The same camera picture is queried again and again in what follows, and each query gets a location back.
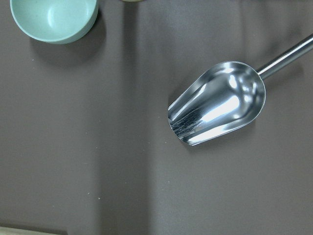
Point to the metal scoop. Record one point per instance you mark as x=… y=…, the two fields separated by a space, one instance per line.
x=227 y=97

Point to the mint green bowl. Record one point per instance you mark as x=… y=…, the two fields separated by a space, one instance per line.
x=55 y=21

